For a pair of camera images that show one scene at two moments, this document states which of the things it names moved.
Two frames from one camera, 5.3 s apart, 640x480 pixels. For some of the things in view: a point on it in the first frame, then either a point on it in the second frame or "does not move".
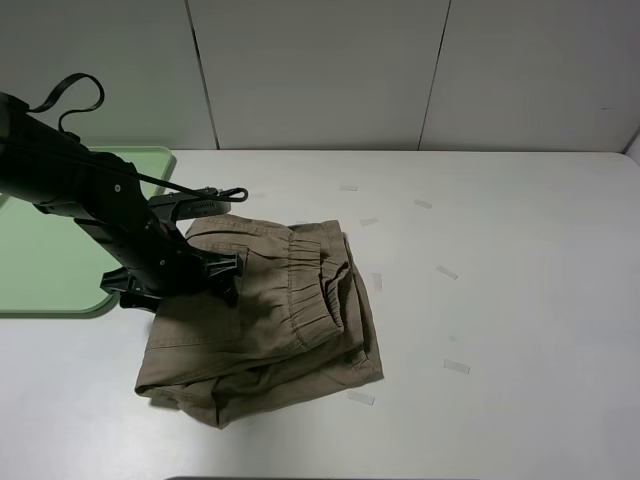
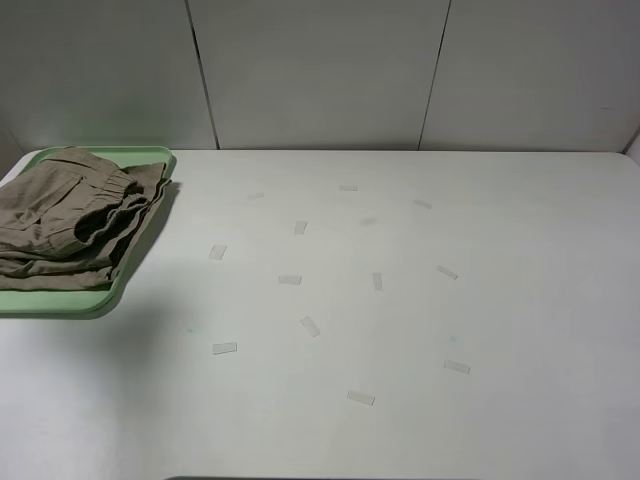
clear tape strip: (457, 366) does not move
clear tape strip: (363, 398) does not move
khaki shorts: (299, 321) to (67, 221)
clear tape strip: (378, 281) does not move
